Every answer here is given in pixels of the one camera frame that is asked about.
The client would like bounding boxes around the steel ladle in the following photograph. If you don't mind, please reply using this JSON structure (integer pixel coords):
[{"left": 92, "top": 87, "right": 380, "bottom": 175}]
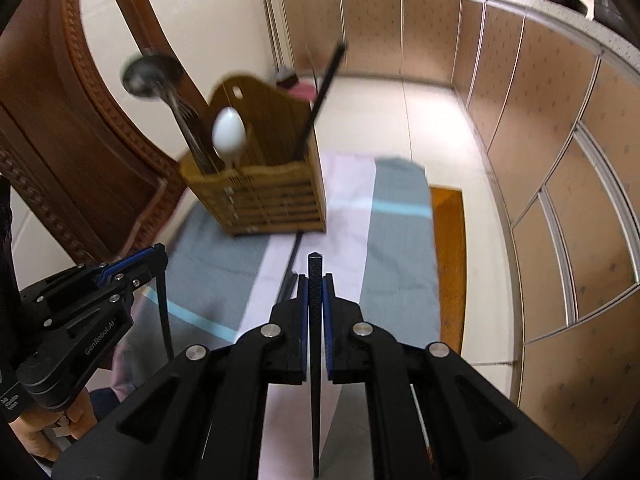
[{"left": 120, "top": 52, "right": 218, "bottom": 174}]

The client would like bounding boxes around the black chopstick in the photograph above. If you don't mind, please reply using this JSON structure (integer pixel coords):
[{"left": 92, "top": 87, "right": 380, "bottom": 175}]
[
  {"left": 277, "top": 231, "right": 303, "bottom": 304},
  {"left": 308, "top": 252, "right": 322, "bottom": 479},
  {"left": 294, "top": 40, "right": 347, "bottom": 160}
]

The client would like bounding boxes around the kitchen cabinet run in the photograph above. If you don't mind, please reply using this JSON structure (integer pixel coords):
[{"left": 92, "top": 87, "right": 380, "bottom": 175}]
[{"left": 281, "top": 0, "right": 639, "bottom": 470}]

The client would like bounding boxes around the left hand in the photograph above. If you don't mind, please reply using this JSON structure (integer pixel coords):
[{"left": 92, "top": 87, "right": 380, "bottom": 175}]
[{"left": 8, "top": 389, "right": 99, "bottom": 463}]

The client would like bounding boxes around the plaid grey pink cloth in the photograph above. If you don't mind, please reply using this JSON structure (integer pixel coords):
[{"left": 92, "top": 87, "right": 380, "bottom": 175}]
[{"left": 109, "top": 152, "right": 442, "bottom": 480}]

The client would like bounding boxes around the carved wooden chair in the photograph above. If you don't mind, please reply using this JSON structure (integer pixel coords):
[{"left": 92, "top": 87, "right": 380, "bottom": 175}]
[{"left": 1, "top": 0, "right": 186, "bottom": 263}]

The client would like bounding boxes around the wooden utensil holder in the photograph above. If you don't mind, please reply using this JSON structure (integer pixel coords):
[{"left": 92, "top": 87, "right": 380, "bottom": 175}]
[{"left": 180, "top": 75, "right": 326, "bottom": 236}]

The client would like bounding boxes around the dark steel fork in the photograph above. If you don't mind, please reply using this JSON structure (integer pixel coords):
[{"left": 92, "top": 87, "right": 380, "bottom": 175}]
[{"left": 177, "top": 99, "right": 215, "bottom": 174}]

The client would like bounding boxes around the white ceramic spoon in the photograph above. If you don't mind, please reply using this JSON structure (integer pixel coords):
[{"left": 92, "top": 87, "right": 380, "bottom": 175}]
[{"left": 212, "top": 106, "right": 247, "bottom": 168}]

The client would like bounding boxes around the grey cooking pot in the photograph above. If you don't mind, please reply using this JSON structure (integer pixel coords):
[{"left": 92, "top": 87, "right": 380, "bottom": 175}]
[{"left": 593, "top": 0, "right": 632, "bottom": 41}]

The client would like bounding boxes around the mop with long handle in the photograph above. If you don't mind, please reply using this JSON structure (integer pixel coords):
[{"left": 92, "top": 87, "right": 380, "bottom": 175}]
[{"left": 262, "top": 0, "right": 299, "bottom": 90}]

